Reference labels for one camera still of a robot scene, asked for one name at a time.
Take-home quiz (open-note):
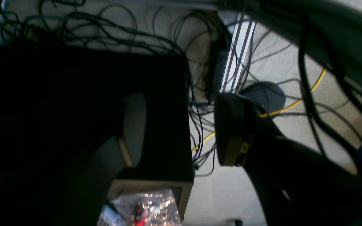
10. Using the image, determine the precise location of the dark round floor base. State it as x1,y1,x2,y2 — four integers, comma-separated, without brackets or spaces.
239,81,286,117

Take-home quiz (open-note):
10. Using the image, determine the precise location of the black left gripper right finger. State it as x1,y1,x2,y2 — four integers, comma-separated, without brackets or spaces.
214,93,362,226

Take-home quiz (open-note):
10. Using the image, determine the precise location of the black computer case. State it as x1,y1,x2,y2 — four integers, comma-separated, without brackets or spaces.
0,46,194,226

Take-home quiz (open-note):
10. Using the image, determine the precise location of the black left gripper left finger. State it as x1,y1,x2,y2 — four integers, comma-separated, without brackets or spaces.
74,94,147,226

